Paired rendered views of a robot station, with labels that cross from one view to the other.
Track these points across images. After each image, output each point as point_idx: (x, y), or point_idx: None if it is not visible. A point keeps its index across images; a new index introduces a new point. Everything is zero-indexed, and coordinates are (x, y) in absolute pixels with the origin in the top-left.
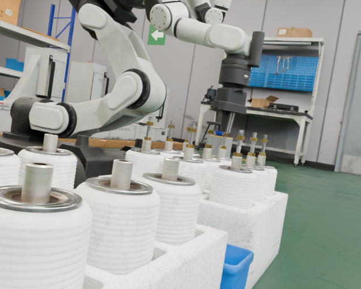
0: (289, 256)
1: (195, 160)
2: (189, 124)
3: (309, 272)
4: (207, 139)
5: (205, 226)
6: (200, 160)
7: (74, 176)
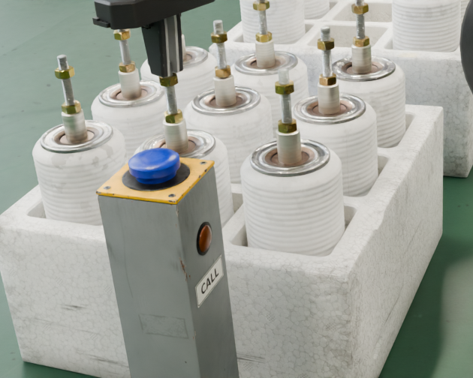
0: None
1: (250, 67)
2: (282, 69)
3: None
4: (215, 178)
5: (231, 46)
6: (239, 67)
7: (394, 21)
